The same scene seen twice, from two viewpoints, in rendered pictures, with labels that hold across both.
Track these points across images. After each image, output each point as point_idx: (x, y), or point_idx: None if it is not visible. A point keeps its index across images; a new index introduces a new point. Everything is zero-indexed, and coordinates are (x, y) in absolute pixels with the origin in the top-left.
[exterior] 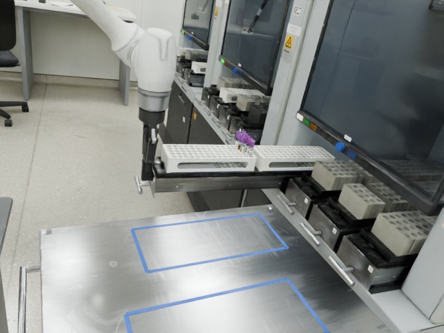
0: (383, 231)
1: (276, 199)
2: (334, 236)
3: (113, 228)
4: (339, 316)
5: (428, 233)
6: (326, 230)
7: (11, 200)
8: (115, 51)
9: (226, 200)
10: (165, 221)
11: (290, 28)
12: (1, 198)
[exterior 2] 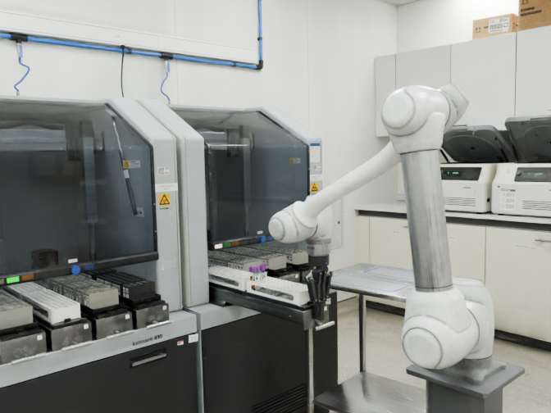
0: (298, 259)
1: (246, 310)
2: (298, 278)
3: (399, 294)
4: (367, 266)
5: (293, 249)
6: (292, 281)
7: (408, 366)
8: (315, 226)
9: (169, 399)
10: (371, 289)
11: (161, 188)
12: (413, 369)
